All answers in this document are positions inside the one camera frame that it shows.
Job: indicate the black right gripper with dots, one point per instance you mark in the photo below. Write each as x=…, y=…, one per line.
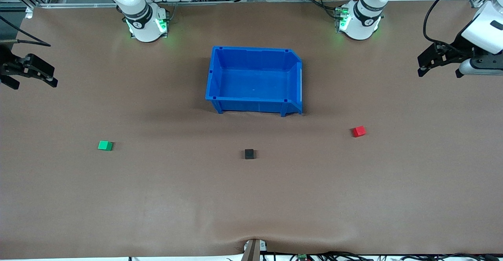
x=8, y=65

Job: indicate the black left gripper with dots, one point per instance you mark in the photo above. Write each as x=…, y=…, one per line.
x=458, y=48

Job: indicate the green cube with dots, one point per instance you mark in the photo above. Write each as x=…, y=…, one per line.
x=104, y=145

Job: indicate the red cube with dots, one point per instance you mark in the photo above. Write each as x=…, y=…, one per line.
x=358, y=131

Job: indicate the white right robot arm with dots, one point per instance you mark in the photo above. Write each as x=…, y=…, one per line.
x=137, y=5

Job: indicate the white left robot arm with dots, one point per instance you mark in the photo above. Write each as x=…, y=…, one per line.
x=485, y=25

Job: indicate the black cube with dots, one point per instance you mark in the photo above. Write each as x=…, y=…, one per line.
x=249, y=153

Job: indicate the blue plastic storage bin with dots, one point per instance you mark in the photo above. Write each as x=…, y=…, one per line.
x=253, y=82

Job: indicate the brown table mat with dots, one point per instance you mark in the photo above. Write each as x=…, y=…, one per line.
x=251, y=198

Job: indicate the small green circuit board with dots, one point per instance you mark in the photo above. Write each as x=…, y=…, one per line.
x=302, y=257

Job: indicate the metal table clamp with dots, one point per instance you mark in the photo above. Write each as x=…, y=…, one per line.
x=253, y=249

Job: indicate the aluminium frame rail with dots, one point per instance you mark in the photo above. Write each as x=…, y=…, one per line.
x=98, y=4

